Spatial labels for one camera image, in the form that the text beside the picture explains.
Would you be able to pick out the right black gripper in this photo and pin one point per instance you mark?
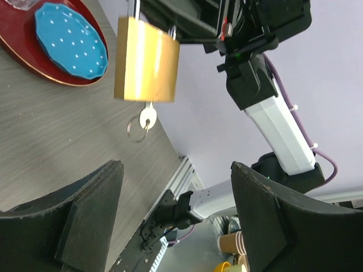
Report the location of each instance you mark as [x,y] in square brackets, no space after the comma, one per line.
[230,26]

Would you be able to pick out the blue dotted plate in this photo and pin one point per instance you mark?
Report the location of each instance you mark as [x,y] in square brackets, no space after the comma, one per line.
[70,41]

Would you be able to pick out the white slotted cable duct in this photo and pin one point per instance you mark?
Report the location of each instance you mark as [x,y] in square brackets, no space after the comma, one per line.
[160,254]

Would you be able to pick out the clear plastic cup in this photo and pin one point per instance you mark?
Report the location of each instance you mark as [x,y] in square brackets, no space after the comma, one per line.
[22,4]

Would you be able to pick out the yellow cup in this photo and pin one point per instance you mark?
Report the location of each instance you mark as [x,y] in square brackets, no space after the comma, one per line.
[221,267]

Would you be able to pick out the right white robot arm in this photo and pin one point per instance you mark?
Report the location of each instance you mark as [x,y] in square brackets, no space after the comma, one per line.
[254,85]

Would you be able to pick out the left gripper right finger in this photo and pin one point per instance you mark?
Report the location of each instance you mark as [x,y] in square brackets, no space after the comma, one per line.
[284,230]

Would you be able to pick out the large brass padlock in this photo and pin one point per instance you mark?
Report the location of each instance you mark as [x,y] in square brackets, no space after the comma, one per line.
[147,60]

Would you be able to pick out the red round tray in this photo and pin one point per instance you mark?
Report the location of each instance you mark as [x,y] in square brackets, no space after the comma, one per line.
[19,40]

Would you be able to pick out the stacked paper cups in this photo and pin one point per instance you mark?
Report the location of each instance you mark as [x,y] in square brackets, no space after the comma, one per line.
[231,243]

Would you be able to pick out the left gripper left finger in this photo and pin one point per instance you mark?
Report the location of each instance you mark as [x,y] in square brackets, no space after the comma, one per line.
[69,229]

